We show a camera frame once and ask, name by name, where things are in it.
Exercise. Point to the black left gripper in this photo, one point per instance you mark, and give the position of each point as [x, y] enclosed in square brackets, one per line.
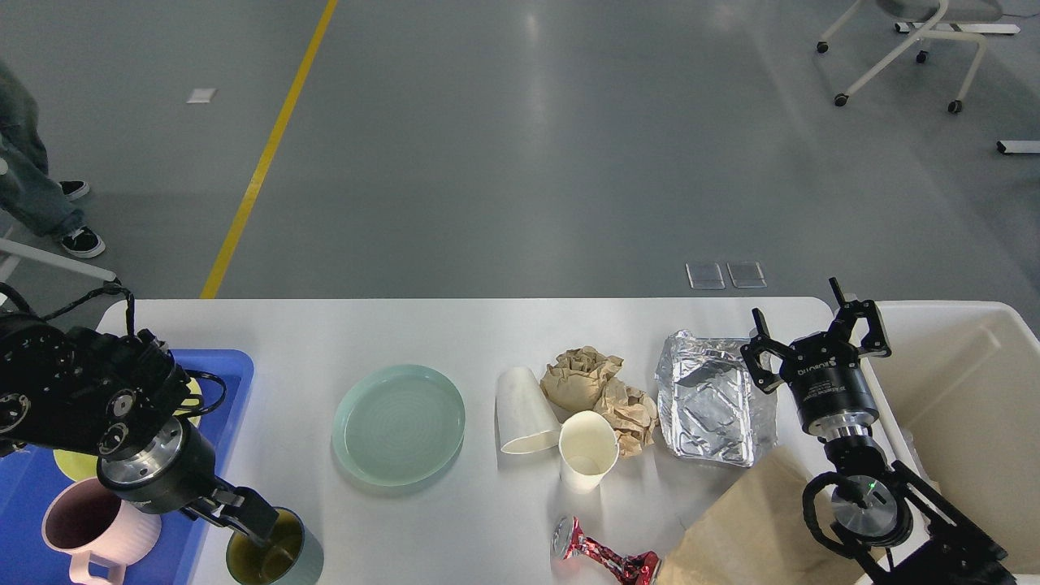
[176, 471]

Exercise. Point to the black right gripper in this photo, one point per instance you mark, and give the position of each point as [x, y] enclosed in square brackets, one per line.
[830, 386]

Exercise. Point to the dark teal mug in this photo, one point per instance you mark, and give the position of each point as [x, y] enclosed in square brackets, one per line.
[292, 555]

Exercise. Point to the pink mug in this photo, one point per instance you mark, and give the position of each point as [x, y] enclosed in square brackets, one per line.
[101, 534]

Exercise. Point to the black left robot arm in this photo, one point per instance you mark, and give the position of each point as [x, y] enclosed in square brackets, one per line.
[125, 401]

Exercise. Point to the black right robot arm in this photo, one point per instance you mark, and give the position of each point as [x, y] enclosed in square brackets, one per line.
[870, 509]

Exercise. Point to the right floor outlet cover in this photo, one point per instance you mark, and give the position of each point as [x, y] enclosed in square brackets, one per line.
[746, 275]

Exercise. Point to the floor outlet cover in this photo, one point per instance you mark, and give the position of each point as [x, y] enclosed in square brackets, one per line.
[705, 276]
[746, 275]

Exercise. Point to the aluminium foil tray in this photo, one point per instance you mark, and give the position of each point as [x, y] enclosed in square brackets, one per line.
[709, 408]

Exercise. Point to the left floor outlet cover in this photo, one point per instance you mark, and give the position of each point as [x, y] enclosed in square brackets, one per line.
[705, 276]

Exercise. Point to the beige plastic bin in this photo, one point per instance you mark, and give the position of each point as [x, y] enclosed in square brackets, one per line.
[962, 390]

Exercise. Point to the light green plate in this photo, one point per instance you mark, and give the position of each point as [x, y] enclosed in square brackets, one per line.
[398, 427]

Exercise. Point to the yellow plate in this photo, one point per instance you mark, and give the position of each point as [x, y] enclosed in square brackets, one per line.
[79, 467]

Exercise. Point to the brown paper bag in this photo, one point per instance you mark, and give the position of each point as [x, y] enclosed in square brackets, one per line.
[755, 534]

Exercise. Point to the blue plastic tray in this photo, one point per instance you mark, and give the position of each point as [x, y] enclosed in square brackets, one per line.
[31, 479]

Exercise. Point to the crumpled brown paper ball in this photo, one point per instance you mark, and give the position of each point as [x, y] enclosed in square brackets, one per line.
[575, 382]

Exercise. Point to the upright white paper cup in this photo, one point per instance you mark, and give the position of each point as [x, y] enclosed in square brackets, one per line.
[589, 448]

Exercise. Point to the white table foot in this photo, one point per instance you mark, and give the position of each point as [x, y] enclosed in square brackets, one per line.
[1018, 147]

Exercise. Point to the crushed red can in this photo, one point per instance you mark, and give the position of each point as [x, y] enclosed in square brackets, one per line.
[569, 541]

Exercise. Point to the tipped white paper cup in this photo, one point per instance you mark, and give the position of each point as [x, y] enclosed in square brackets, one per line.
[527, 424]

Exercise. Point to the white office chair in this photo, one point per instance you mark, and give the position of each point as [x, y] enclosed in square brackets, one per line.
[925, 21]

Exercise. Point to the white chair base left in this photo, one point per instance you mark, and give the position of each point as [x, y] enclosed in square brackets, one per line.
[14, 252]

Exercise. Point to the person in jeans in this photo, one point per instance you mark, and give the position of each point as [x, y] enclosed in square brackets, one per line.
[45, 206]

